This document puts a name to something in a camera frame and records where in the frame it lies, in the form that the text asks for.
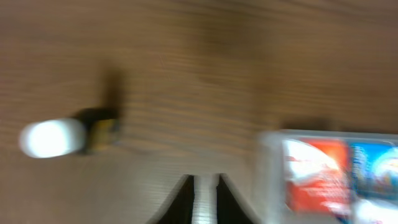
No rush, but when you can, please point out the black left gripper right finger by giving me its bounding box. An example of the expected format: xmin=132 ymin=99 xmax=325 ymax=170
xmin=216 ymin=174 xmax=254 ymax=224

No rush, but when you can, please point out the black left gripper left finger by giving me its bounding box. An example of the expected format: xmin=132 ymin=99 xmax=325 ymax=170
xmin=154 ymin=175 xmax=195 ymax=224

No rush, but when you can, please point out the clear plastic container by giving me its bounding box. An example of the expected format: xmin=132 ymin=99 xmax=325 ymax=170
xmin=254 ymin=129 xmax=397 ymax=224

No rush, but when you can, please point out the red medicine box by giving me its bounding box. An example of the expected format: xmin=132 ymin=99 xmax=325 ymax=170
xmin=283 ymin=138 xmax=350 ymax=216

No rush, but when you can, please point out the dark bottle white cap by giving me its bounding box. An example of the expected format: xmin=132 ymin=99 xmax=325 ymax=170
xmin=19 ymin=107 xmax=121 ymax=159

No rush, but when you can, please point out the white Panadol box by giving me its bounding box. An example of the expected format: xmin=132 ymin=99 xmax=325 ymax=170
xmin=352 ymin=199 xmax=397 ymax=224

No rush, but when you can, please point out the blue Kool Fever box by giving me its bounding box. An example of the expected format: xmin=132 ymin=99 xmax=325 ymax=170
xmin=349 ymin=141 xmax=397 ymax=201

